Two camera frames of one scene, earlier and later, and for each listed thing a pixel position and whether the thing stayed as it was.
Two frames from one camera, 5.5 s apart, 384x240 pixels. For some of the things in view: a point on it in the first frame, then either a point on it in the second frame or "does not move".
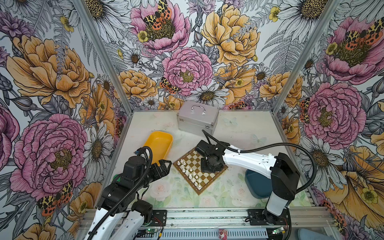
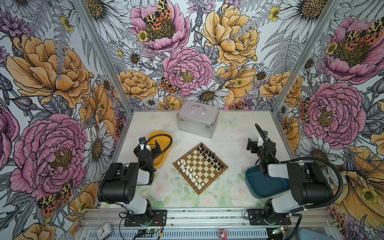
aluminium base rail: [301, 218] does not move
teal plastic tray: [259, 185] does not move
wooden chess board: [189, 168] does not move
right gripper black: [204, 169] → [254, 144]
